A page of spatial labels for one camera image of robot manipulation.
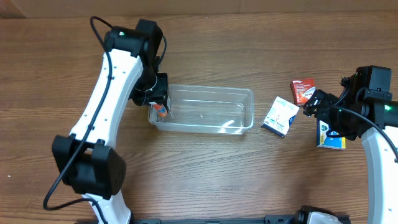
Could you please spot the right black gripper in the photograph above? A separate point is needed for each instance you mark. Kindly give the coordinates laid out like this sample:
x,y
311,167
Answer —
x,y
319,104

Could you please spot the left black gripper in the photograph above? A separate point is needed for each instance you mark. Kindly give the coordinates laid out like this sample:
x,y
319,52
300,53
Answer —
x,y
160,92

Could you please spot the orange bottle white cap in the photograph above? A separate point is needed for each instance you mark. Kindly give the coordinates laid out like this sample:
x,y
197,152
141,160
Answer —
x,y
159,109

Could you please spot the red medicine box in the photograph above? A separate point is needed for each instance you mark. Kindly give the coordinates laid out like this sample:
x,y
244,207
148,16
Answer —
x,y
302,90

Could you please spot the clear plastic container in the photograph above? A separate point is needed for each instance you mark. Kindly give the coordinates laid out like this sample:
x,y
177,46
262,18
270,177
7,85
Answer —
x,y
207,109

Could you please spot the white blue medicine box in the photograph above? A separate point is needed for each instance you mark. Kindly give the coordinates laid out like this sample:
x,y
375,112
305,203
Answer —
x,y
280,116

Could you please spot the blue yellow VapoDrops box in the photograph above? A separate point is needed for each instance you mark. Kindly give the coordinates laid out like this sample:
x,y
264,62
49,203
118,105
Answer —
x,y
324,141

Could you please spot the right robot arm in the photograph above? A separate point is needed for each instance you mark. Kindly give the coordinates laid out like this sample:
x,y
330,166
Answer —
x,y
367,111

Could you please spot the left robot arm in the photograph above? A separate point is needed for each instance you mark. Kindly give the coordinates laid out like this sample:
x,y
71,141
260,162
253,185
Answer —
x,y
86,158

